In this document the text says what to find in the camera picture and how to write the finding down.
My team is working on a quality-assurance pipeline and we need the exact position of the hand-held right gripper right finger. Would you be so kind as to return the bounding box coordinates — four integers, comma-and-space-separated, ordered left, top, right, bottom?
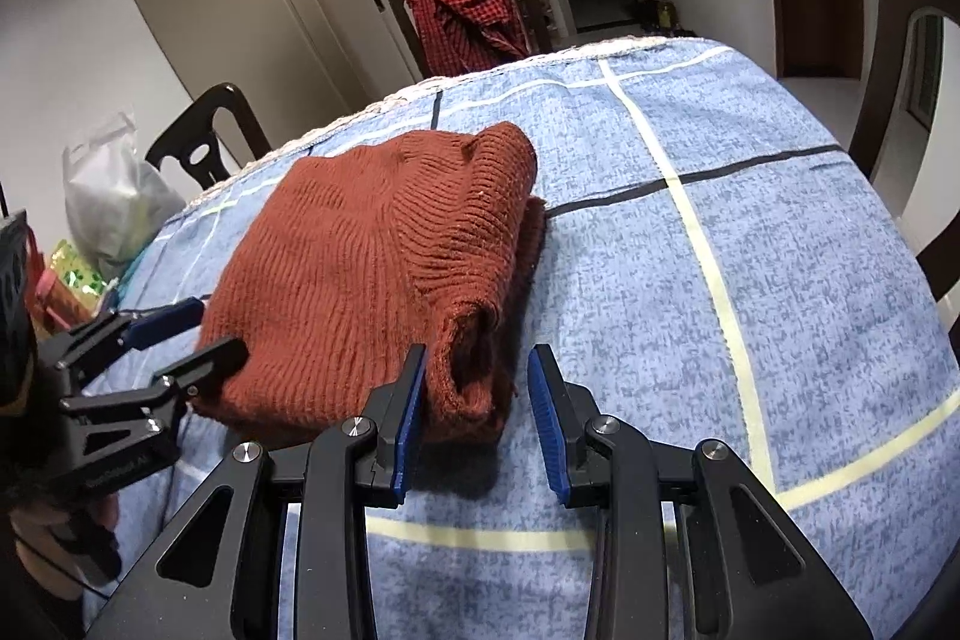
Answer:
526, 344, 875, 640

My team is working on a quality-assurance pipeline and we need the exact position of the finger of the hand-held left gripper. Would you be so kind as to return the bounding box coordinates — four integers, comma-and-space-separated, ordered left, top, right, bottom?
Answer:
43, 297, 206, 380
58, 336, 251, 421

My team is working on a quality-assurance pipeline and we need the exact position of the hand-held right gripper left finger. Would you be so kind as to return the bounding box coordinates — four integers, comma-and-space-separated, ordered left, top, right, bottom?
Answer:
120, 343, 428, 640

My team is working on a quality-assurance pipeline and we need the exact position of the rust red knitted sweater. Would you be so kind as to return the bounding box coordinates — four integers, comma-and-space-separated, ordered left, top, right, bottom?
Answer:
193, 122, 548, 448

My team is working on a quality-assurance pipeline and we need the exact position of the person's left hand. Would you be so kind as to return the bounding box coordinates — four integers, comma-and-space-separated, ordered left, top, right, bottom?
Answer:
10, 492, 121, 597

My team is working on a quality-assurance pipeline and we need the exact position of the colourful gift bag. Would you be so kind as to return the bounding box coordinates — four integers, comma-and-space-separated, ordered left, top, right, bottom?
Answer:
28, 237, 122, 342

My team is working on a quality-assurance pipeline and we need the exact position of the white plastic bag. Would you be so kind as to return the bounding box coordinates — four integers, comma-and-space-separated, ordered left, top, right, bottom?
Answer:
62, 113, 190, 283

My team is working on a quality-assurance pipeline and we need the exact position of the blue checked blanket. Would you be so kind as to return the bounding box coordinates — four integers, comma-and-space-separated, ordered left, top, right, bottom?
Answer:
79, 34, 960, 640

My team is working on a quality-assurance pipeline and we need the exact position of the dark wooden chair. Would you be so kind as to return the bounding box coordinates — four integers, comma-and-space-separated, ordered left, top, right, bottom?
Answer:
145, 82, 272, 193
387, 0, 557, 80
846, 0, 960, 305

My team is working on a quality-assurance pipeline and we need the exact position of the red plaid shirt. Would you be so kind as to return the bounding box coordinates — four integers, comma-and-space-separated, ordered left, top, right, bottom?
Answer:
396, 0, 527, 79

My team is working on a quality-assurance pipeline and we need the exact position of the yellow-green container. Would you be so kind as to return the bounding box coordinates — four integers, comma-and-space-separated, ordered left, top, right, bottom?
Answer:
637, 0, 685, 35

